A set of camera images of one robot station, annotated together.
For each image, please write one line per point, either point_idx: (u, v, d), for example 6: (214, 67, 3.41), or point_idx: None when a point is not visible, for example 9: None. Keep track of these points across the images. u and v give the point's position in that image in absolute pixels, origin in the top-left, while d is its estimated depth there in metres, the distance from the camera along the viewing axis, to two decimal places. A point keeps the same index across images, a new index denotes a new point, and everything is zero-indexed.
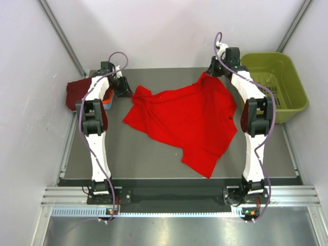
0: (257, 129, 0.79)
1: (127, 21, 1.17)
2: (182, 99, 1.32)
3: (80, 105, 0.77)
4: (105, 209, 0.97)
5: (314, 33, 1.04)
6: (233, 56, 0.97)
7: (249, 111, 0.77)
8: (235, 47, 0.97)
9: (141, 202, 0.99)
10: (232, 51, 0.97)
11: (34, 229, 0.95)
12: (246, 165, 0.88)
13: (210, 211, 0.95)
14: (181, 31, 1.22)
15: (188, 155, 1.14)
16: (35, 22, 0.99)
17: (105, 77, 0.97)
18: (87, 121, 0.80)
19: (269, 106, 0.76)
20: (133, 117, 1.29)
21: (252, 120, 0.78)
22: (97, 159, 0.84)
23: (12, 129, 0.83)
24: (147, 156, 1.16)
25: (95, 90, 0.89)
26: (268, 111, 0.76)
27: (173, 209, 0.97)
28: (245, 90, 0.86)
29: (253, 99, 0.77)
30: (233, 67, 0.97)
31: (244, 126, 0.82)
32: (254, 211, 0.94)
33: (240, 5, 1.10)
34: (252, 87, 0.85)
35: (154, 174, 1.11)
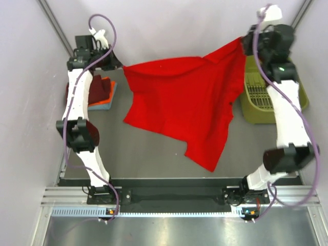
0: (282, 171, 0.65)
1: (127, 21, 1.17)
2: (190, 79, 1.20)
3: (62, 126, 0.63)
4: (105, 209, 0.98)
5: (315, 33, 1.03)
6: (283, 48, 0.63)
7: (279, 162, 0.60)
8: (288, 38, 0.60)
9: (142, 202, 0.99)
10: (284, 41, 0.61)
11: (34, 229, 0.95)
12: (254, 176, 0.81)
13: (210, 212, 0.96)
14: (181, 31, 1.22)
15: (191, 148, 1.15)
16: (35, 22, 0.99)
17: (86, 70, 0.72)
18: (75, 139, 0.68)
19: (307, 160, 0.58)
20: (135, 115, 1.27)
21: (280, 167, 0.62)
22: (93, 171, 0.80)
23: (11, 130, 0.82)
24: (149, 152, 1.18)
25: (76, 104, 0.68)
26: (303, 163, 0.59)
27: (174, 208, 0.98)
28: (283, 123, 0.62)
29: (291, 147, 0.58)
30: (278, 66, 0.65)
31: (267, 161, 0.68)
32: (254, 211, 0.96)
33: (239, 5, 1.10)
34: (293, 121, 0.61)
35: (156, 170, 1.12)
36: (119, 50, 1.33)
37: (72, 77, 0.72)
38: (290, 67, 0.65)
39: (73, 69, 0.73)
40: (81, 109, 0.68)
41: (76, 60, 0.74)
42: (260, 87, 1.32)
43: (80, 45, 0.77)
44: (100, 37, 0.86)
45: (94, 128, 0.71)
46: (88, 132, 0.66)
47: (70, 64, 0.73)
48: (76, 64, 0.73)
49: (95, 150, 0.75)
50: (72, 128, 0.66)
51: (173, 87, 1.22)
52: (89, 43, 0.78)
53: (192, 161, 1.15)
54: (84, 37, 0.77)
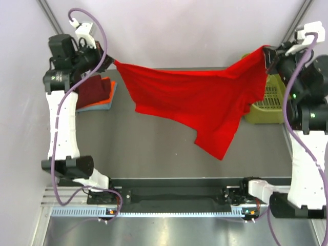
0: None
1: (127, 21, 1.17)
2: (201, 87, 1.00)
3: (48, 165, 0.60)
4: (105, 209, 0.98)
5: None
6: (320, 89, 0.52)
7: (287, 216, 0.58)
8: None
9: (141, 202, 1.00)
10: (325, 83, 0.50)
11: (34, 229, 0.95)
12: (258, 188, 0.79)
13: (209, 211, 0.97)
14: (181, 31, 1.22)
15: (201, 138, 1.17)
16: (35, 22, 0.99)
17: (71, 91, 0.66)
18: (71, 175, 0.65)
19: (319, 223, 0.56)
20: (143, 106, 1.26)
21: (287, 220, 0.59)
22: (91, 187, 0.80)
23: (11, 129, 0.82)
24: (154, 141, 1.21)
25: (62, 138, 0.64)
26: None
27: (174, 208, 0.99)
28: (300, 179, 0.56)
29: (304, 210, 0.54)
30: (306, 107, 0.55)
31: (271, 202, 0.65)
32: (254, 211, 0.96)
33: (239, 5, 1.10)
34: (313, 180, 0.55)
35: (159, 158, 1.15)
36: (119, 51, 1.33)
37: (52, 102, 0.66)
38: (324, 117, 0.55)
39: (52, 91, 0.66)
40: (69, 145, 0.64)
41: (54, 78, 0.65)
42: None
43: (57, 53, 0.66)
44: (84, 34, 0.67)
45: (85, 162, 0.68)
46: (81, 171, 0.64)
47: (48, 85, 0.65)
48: (55, 83, 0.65)
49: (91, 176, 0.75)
50: (60, 164, 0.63)
51: (177, 90, 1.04)
52: (68, 49, 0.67)
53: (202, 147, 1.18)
54: (59, 45, 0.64)
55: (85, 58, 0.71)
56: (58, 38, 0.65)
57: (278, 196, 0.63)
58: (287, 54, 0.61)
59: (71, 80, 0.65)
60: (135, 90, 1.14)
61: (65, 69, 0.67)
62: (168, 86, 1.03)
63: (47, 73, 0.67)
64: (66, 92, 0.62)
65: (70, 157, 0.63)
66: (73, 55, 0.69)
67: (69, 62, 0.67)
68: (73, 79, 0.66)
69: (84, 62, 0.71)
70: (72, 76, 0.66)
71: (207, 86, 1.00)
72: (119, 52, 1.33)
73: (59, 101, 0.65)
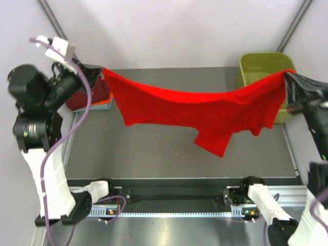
0: None
1: (127, 21, 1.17)
2: (203, 108, 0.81)
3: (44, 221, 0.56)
4: (105, 209, 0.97)
5: (314, 34, 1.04)
6: None
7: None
8: None
9: (142, 202, 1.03)
10: None
11: (34, 229, 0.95)
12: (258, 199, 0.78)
13: (210, 211, 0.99)
14: (181, 31, 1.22)
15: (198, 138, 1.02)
16: (35, 22, 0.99)
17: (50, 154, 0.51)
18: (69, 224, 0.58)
19: None
20: (126, 110, 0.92)
21: None
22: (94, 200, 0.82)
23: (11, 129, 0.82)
24: (154, 149, 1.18)
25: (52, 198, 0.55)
26: None
27: (173, 209, 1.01)
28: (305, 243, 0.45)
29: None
30: None
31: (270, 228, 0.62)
32: (254, 211, 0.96)
33: (239, 5, 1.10)
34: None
35: (164, 163, 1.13)
36: (118, 52, 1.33)
37: (32, 162, 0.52)
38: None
39: (29, 150, 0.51)
40: (62, 203, 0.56)
41: (26, 133, 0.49)
42: None
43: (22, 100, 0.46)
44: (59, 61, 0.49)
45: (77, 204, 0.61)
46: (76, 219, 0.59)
47: (23, 143, 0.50)
48: (30, 140, 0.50)
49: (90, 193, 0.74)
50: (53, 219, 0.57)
51: (180, 111, 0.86)
52: (40, 88, 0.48)
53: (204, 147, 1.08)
54: (24, 92, 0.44)
55: (60, 88, 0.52)
56: (19, 81, 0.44)
57: (278, 231, 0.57)
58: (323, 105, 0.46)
59: (49, 132, 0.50)
60: (126, 106, 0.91)
61: (40, 117, 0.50)
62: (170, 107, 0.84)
63: (17, 121, 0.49)
64: (47, 153, 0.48)
65: (65, 215, 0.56)
66: (46, 94, 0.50)
67: (44, 106, 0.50)
68: (51, 130, 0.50)
69: (63, 94, 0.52)
70: (49, 126, 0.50)
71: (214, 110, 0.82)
72: (119, 52, 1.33)
73: (42, 160, 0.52)
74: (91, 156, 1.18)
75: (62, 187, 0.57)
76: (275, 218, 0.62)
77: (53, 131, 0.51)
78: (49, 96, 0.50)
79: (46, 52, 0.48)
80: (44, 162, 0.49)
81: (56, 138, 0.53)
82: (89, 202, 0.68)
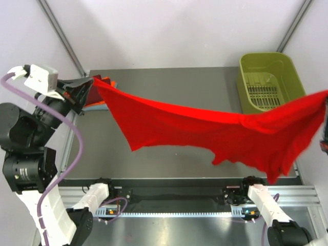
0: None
1: (127, 21, 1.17)
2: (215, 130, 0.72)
3: None
4: (105, 209, 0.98)
5: (314, 34, 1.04)
6: None
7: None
8: None
9: (142, 203, 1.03)
10: None
11: None
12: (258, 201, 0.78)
13: (210, 212, 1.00)
14: (181, 31, 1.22)
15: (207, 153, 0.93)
16: (35, 22, 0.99)
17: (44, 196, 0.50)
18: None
19: None
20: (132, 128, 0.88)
21: None
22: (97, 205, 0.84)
23: None
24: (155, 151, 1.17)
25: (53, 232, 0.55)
26: None
27: (172, 208, 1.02)
28: None
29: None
30: None
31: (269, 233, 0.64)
32: (254, 211, 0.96)
33: (239, 5, 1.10)
34: None
35: (164, 166, 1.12)
36: (118, 52, 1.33)
37: (29, 204, 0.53)
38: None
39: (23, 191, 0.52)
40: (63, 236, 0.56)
41: (18, 176, 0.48)
42: (260, 87, 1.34)
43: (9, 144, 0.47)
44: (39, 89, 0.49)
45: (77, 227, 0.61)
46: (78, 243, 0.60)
47: (15, 185, 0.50)
48: (23, 182, 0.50)
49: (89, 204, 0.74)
50: None
51: (190, 129, 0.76)
52: (24, 130, 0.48)
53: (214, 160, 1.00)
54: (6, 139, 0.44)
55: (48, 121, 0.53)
56: (1, 129, 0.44)
57: (278, 237, 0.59)
58: None
59: (42, 173, 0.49)
60: (128, 122, 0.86)
61: (33, 156, 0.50)
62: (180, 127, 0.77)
63: (7, 161, 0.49)
64: (43, 196, 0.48)
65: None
66: (34, 129, 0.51)
67: (34, 143, 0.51)
68: (44, 170, 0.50)
69: (52, 123, 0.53)
70: (42, 167, 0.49)
71: (231, 135, 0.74)
72: (119, 52, 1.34)
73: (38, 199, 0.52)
74: (91, 156, 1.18)
75: (62, 219, 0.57)
76: (275, 219, 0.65)
77: (46, 171, 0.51)
78: (38, 130, 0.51)
79: (25, 83, 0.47)
80: (40, 203, 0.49)
81: (50, 175, 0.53)
82: (89, 221, 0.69)
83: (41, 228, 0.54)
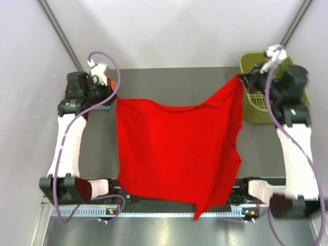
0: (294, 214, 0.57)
1: (127, 21, 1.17)
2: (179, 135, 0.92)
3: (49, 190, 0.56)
4: (105, 209, 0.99)
5: (314, 34, 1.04)
6: (295, 90, 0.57)
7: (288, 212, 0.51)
8: (302, 80, 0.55)
9: (141, 202, 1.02)
10: (298, 83, 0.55)
11: (34, 229, 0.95)
12: (257, 188, 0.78)
13: (210, 211, 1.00)
14: (181, 31, 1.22)
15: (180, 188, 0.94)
16: (35, 22, 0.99)
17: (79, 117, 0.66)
18: (65, 195, 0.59)
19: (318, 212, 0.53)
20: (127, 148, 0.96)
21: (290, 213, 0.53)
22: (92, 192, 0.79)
23: (11, 129, 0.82)
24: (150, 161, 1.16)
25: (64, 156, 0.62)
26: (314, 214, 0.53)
27: (172, 208, 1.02)
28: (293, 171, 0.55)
29: (301, 199, 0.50)
30: (289, 110, 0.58)
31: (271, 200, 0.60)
32: (254, 211, 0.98)
33: (240, 5, 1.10)
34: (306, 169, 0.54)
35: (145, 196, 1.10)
36: (118, 52, 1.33)
37: (62, 125, 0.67)
38: (303, 113, 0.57)
39: (63, 115, 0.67)
40: (70, 163, 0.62)
41: (67, 104, 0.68)
42: None
43: (73, 85, 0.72)
44: (98, 73, 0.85)
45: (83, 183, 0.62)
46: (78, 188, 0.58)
47: (62, 110, 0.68)
48: (68, 109, 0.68)
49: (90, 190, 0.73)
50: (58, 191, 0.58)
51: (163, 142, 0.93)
52: (82, 83, 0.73)
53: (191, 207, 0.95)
54: (76, 79, 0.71)
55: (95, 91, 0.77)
56: (75, 74, 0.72)
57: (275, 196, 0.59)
58: (262, 72, 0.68)
59: (82, 108, 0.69)
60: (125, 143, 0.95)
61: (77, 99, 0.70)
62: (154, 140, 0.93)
63: (62, 101, 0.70)
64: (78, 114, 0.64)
65: (70, 174, 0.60)
66: (85, 88, 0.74)
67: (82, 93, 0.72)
68: (84, 108, 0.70)
69: (95, 96, 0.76)
70: (83, 105, 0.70)
71: (196, 132, 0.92)
72: (119, 52, 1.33)
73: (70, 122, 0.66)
74: (91, 157, 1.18)
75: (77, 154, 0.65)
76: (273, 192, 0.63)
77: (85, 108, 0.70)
78: (87, 91, 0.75)
79: (91, 70, 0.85)
80: (71, 120, 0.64)
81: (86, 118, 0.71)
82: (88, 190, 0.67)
83: (58, 147, 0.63)
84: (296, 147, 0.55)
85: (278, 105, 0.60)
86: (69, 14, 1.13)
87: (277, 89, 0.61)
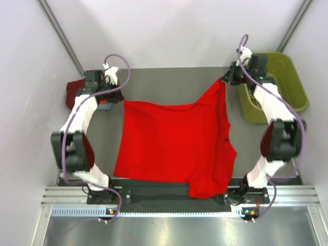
0: (282, 157, 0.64)
1: (127, 21, 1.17)
2: (179, 126, 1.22)
3: (55, 140, 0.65)
4: (105, 209, 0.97)
5: (314, 34, 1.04)
6: (261, 65, 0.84)
7: (274, 134, 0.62)
8: (263, 55, 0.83)
9: (141, 202, 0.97)
10: (260, 59, 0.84)
11: (34, 229, 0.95)
12: (253, 172, 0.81)
13: (209, 212, 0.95)
14: (181, 31, 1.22)
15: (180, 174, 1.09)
16: (35, 22, 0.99)
17: (92, 97, 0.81)
18: (69, 157, 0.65)
19: (298, 131, 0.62)
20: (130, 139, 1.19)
21: (276, 145, 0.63)
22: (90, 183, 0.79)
23: (11, 129, 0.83)
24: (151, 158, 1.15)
25: (77, 120, 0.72)
26: (297, 137, 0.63)
27: (174, 209, 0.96)
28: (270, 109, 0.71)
29: (280, 121, 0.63)
30: (259, 78, 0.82)
31: (264, 150, 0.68)
32: (254, 211, 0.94)
33: (239, 5, 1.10)
34: (280, 106, 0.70)
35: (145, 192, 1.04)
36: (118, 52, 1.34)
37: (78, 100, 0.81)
38: (269, 77, 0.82)
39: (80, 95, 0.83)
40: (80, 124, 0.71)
41: (84, 90, 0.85)
42: None
43: (89, 77, 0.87)
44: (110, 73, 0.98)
45: (88, 148, 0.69)
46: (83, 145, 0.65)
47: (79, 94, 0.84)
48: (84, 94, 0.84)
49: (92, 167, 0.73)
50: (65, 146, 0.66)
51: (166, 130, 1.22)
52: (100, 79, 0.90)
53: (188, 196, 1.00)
54: (93, 73, 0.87)
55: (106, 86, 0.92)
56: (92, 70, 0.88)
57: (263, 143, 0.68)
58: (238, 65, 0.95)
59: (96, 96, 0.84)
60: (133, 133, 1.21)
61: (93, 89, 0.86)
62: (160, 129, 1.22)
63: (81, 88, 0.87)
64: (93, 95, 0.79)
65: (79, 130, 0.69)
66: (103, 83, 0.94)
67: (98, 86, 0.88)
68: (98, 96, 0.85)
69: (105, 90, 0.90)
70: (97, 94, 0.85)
71: (191, 123, 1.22)
72: (119, 52, 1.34)
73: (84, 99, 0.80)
74: None
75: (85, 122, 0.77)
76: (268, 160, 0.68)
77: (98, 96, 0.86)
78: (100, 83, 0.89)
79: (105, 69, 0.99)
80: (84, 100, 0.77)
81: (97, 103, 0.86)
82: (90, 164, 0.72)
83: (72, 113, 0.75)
84: (268, 95, 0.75)
85: (252, 75, 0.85)
86: (69, 14, 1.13)
87: (250, 71, 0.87)
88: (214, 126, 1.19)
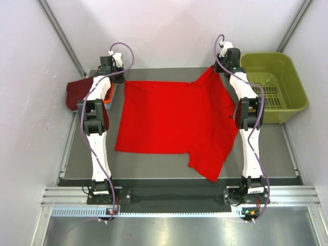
0: (249, 125, 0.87)
1: (127, 21, 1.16)
2: (178, 105, 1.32)
3: (81, 106, 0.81)
4: (105, 209, 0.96)
5: (314, 34, 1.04)
6: (234, 58, 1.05)
7: (242, 108, 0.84)
8: (235, 49, 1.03)
9: (141, 202, 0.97)
10: (233, 53, 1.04)
11: (34, 229, 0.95)
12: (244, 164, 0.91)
13: (210, 212, 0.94)
14: (181, 31, 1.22)
15: (183, 149, 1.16)
16: (35, 22, 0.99)
17: (106, 77, 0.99)
18: (89, 120, 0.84)
19: (259, 105, 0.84)
20: (130, 121, 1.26)
21: (244, 116, 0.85)
22: (97, 159, 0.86)
23: (11, 129, 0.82)
24: (149, 144, 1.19)
25: (97, 91, 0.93)
26: (259, 110, 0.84)
27: (174, 209, 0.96)
28: (240, 90, 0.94)
29: (246, 98, 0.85)
30: (232, 68, 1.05)
31: (237, 123, 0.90)
32: (254, 211, 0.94)
33: (240, 5, 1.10)
34: (247, 88, 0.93)
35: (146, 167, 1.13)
36: (121, 47, 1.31)
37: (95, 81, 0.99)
38: (241, 67, 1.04)
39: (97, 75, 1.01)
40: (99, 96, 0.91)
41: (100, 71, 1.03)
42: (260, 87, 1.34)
43: (104, 62, 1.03)
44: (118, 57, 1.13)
45: (106, 115, 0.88)
46: (102, 110, 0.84)
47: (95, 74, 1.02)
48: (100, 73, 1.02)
49: (103, 134, 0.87)
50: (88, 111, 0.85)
51: (166, 108, 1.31)
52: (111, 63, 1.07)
53: (195, 169, 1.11)
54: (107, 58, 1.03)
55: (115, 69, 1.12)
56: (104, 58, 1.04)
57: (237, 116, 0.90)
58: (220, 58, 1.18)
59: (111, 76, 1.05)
60: (132, 114, 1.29)
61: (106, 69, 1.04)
62: (159, 109, 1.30)
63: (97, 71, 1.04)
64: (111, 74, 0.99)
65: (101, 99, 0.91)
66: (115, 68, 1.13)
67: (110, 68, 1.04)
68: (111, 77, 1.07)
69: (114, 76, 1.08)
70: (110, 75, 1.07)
71: (189, 102, 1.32)
72: (121, 47, 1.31)
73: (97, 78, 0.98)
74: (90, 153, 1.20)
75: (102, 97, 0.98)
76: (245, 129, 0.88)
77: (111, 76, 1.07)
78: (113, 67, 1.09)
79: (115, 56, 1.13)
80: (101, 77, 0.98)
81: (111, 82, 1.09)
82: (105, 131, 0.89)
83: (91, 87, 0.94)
84: (239, 81, 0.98)
85: (227, 66, 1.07)
86: (69, 14, 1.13)
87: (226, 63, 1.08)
88: (210, 105, 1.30)
